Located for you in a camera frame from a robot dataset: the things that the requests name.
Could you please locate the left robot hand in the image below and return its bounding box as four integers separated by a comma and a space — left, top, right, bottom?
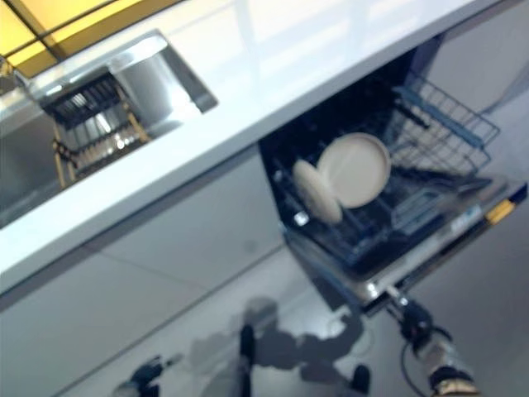
114, 353, 183, 397

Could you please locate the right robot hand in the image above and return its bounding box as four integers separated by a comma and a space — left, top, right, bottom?
386, 287, 452, 347

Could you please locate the cream ceramic plate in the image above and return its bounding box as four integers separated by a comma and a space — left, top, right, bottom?
293, 159, 344, 225
317, 132, 392, 210

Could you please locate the yellow sticker on dishwasher door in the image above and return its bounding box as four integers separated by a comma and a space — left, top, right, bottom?
484, 198, 517, 225

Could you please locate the stainless steel sink basin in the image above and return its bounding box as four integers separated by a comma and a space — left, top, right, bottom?
0, 30, 219, 229

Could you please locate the black dish drying rack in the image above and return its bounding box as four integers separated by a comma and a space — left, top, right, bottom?
40, 75, 150, 181

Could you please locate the white cabinet side panel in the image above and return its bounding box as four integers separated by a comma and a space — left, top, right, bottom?
428, 0, 529, 115

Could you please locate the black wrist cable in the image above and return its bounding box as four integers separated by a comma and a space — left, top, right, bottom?
398, 345, 418, 397

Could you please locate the black wire dishwasher rack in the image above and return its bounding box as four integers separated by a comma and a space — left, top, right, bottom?
272, 78, 493, 270

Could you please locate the black wire cup shelf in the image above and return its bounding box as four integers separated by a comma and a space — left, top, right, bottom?
391, 75, 502, 175

